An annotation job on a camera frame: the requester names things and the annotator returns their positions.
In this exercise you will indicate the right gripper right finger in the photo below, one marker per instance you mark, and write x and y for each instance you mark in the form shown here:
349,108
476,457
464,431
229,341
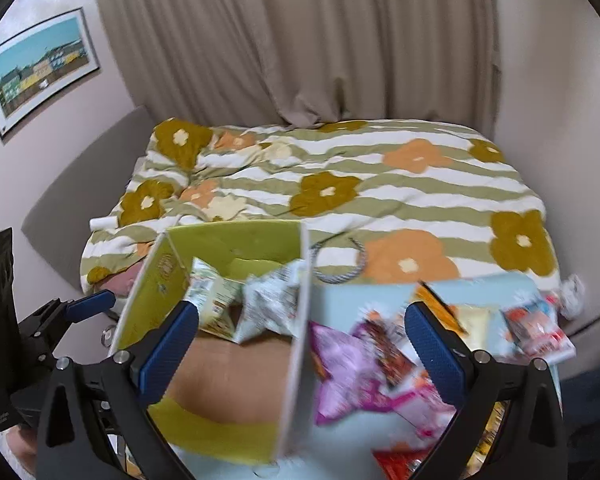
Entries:
530,443

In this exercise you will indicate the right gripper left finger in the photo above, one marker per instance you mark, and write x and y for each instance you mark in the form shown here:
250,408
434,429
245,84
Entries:
85,405

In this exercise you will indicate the white grey snack packet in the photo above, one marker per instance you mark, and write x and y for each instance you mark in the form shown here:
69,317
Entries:
270,303

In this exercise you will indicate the person's left hand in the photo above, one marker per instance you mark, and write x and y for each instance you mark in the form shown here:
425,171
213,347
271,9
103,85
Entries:
22,442

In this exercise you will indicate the red white blue snack packet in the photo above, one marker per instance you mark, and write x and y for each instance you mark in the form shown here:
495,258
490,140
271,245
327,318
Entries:
536,333

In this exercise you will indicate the pink pillow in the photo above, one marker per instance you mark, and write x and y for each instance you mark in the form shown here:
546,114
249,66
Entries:
121,284

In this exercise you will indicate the grey headboard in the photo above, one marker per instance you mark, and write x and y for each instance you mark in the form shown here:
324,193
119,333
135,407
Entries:
58,225

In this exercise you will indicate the green cardboard box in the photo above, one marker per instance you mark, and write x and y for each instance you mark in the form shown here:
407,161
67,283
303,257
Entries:
234,393

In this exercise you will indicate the magenta snack packet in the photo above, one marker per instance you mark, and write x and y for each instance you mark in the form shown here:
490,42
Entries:
366,371

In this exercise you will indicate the light blue floral cushion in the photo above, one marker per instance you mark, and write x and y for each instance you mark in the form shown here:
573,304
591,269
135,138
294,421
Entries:
343,450

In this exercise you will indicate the green snack packet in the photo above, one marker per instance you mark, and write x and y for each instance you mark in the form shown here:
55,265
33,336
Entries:
217,299

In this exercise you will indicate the floral striped duvet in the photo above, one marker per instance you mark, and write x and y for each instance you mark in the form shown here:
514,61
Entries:
430,201

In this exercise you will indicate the grey braided headband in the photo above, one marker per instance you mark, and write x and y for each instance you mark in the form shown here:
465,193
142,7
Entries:
338,259

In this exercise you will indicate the framed city picture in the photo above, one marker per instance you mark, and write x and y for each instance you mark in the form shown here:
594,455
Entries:
42,61

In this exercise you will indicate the beige curtain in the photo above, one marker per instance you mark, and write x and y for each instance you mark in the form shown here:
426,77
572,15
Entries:
308,62

